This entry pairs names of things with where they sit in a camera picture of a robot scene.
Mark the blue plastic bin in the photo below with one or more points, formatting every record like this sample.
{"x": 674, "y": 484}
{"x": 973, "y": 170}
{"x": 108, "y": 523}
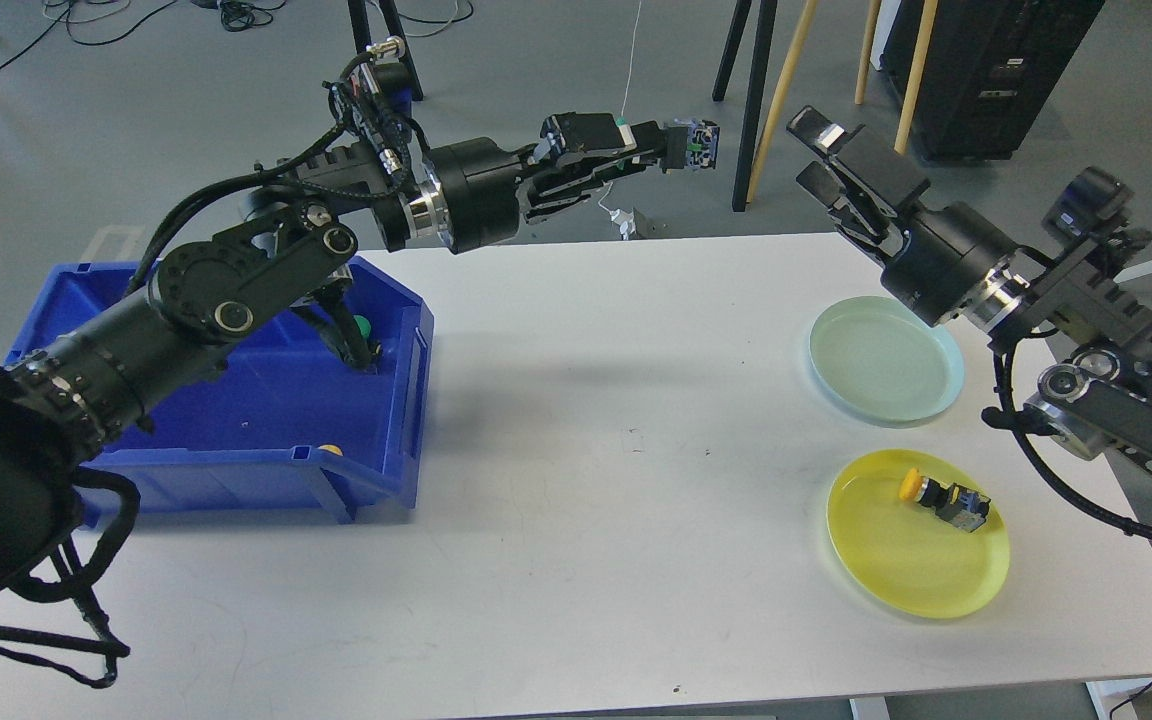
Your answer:
{"x": 248, "y": 440}

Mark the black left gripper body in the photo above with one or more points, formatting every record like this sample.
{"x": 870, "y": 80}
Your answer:
{"x": 469, "y": 197}

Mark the black computer case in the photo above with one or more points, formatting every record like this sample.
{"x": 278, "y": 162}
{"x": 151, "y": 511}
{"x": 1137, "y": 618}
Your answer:
{"x": 990, "y": 68}

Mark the black stand leg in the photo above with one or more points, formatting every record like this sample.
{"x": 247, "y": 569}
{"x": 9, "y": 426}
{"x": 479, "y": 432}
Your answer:
{"x": 394, "y": 41}

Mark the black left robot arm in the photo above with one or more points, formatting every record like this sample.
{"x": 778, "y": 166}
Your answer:
{"x": 225, "y": 261}

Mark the black stand legs right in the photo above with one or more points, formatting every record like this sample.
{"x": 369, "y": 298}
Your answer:
{"x": 761, "y": 17}

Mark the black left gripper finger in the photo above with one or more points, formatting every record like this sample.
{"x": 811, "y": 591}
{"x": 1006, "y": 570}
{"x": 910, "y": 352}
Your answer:
{"x": 574, "y": 142}
{"x": 556, "y": 189}

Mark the yellow plate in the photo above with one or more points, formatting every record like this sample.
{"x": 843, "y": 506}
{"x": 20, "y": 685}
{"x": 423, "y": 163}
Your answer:
{"x": 900, "y": 553}

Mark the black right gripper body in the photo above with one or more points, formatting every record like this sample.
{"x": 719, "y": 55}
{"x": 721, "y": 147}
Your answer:
{"x": 943, "y": 263}

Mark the wooden leg left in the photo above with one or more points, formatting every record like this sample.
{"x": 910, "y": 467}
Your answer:
{"x": 780, "y": 96}

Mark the wooden leg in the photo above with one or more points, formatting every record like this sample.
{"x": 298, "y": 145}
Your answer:
{"x": 921, "y": 48}
{"x": 866, "y": 50}
{"x": 780, "y": 96}

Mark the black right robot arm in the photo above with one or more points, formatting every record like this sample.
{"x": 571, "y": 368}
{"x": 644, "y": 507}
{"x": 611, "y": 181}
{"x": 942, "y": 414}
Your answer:
{"x": 1073, "y": 349}

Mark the light green plate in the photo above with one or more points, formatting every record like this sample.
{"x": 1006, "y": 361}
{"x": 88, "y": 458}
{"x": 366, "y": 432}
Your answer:
{"x": 876, "y": 361}

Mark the wooden leg right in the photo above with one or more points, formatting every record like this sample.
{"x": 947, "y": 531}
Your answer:
{"x": 921, "y": 48}

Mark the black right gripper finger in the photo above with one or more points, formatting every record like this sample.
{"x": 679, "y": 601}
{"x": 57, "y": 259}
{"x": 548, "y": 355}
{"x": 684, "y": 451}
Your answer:
{"x": 857, "y": 157}
{"x": 855, "y": 217}

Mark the wooden leg middle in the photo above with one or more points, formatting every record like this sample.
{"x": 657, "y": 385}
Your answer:
{"x": 866, "y": 50}

